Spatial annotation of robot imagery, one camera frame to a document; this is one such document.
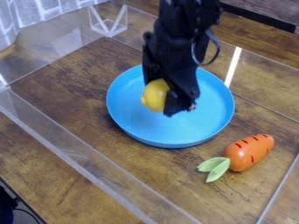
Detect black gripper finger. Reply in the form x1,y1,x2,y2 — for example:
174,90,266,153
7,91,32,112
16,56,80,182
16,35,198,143
163,69,202,117
143,49,163,84

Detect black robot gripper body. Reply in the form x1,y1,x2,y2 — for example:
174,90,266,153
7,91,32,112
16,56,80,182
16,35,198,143
143,0,222,73

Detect yellow lemon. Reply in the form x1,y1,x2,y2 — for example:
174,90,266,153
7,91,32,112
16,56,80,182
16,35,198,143
140,79,170,112

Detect blue round tray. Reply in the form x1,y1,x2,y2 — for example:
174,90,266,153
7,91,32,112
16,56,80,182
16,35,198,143
107,66,235,149

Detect orange toy carrot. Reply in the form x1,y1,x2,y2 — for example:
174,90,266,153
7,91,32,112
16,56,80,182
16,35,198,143
197,134,275,183

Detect clear acrylic enclosure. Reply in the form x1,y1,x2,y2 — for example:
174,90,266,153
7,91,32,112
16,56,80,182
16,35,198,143
0,0,299,224

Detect black cable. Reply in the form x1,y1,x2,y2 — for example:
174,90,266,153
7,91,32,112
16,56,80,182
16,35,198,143
0,186,43,224

